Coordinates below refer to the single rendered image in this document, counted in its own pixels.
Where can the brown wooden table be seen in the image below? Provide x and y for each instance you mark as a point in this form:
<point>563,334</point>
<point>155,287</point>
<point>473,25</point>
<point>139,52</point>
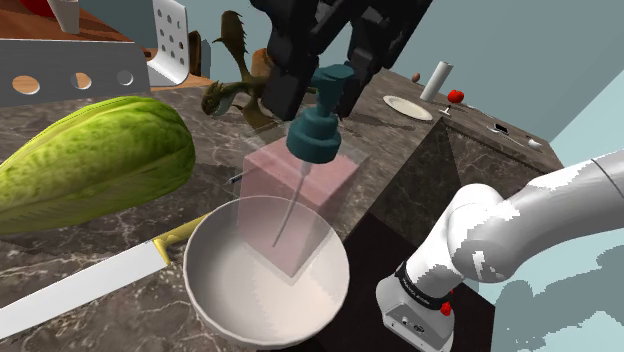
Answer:
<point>29,27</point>

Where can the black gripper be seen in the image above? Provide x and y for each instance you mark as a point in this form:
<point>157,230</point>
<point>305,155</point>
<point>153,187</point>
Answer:
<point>336,12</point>

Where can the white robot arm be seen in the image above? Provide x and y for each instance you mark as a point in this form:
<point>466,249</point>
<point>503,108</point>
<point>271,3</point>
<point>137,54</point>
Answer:
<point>507,219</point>

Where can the silver spoon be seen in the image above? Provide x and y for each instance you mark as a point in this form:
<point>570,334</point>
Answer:
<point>509,137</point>

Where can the brown egg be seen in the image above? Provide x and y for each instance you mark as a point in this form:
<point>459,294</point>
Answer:
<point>416,78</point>

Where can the small grey pen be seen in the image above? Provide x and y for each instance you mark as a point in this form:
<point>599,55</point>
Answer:
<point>234,179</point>

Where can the pink soap dispenser teal pump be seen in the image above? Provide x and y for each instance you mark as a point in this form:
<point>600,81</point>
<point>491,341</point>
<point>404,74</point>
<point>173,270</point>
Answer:
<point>312,141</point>

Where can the white plate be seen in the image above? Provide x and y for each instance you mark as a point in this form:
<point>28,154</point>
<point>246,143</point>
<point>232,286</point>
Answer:
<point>407,107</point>

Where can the green cabbage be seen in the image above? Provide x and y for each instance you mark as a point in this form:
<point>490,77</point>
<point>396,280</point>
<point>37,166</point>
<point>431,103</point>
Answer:
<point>97,161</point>

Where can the small white rounded thing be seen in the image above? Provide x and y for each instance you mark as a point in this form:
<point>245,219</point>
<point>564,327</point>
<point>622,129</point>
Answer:
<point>534,144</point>

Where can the white paper roll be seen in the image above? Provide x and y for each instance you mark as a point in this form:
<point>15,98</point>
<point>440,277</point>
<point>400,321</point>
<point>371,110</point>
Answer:
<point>436,80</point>

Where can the red tomato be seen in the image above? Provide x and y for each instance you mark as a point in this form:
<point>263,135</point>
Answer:
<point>456,96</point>

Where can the olive dragon figure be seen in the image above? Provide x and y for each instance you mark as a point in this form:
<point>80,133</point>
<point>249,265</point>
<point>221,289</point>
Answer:
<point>215,99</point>

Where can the black robot stand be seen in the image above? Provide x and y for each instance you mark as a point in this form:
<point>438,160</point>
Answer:
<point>363,287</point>

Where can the white bowl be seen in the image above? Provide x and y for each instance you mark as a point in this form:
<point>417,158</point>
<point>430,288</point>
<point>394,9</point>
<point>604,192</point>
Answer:
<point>244,302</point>

